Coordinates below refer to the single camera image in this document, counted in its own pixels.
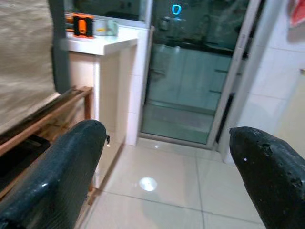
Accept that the red cloth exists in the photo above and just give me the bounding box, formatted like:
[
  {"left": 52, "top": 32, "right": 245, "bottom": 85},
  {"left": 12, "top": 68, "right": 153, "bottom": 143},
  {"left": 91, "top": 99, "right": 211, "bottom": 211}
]
[{"left": 287, "top": 0, "right": 305, "bottom": 27}]

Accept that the dark glass window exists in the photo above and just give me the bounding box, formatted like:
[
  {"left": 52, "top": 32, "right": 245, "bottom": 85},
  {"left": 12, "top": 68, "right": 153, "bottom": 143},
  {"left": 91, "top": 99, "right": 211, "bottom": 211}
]
[{"left": 64, "top": 0, "right": 153, "bottom": 23}]

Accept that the blue glowing ring light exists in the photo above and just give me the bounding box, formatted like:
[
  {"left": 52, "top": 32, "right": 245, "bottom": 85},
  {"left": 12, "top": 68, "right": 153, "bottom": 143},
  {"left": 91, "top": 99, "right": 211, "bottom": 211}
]
[{"left": 171, "top": 3, "right": 183, "bottom": 16}]

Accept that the white counter ledge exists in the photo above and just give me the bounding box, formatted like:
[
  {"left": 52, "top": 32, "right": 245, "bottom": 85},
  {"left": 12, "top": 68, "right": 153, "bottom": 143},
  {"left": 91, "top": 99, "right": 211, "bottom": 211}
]
[{"left": 65, "top": 25, "right": 140, "bottom": 146}]

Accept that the grey steel fridge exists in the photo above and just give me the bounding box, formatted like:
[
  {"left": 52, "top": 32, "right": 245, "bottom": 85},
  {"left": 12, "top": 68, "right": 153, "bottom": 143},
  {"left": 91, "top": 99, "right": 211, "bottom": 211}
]
[{"left": 0, "top": 0, "right": 71, "bottom": 138}]

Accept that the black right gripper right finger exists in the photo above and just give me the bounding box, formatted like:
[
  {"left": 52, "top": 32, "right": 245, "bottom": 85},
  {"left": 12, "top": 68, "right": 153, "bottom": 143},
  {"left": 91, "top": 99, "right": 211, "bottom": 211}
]
[{"left": 229, "top": 126, "right": 305, "bottom": 229}]

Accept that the cream yellow panel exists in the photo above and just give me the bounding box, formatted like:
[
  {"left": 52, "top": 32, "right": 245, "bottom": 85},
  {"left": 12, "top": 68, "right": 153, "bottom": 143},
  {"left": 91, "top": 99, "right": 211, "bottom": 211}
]
[{"left": 276, "top": 68, "right": 305, "bottom": 150}]

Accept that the wooden slatted rack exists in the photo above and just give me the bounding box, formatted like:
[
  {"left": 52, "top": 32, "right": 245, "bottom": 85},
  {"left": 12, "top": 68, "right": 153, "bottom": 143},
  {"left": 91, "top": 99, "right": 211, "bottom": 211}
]
[{"left": 0, "top": 85, "right": 94, "bottom": 206}]

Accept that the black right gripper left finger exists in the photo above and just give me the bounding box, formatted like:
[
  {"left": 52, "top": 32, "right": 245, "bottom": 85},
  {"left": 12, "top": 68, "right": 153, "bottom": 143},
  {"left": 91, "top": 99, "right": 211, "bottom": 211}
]
[{"left": 0, "top": 120, "right": 107, "bottom": 229}]

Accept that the orange black tool case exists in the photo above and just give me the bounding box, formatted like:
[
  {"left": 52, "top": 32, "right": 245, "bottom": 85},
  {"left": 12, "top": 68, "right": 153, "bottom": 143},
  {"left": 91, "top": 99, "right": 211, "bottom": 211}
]
[{"left": 64, "top": 12, "right": 95, "bottom": 39}]

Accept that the green glass sliding door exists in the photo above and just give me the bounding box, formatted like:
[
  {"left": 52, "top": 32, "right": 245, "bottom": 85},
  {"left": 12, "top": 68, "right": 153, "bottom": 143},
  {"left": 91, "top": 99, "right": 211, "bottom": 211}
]
[{"left": 139, "top": 0, "right": 265, "bottom": 150}]

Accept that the white box yellow mark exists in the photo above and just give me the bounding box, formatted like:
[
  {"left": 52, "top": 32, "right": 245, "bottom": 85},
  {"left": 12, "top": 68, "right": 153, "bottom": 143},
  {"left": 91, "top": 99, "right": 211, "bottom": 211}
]
[{"left": 95, "top": 20, "right": 108, "bottom": 36}]

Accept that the pale green cup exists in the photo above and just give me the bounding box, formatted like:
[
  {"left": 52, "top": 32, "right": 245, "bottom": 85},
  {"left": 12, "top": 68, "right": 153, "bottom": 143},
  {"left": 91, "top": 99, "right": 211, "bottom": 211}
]
[{"left": 107, "top": 21, "right": 120, "bottom": 37}]

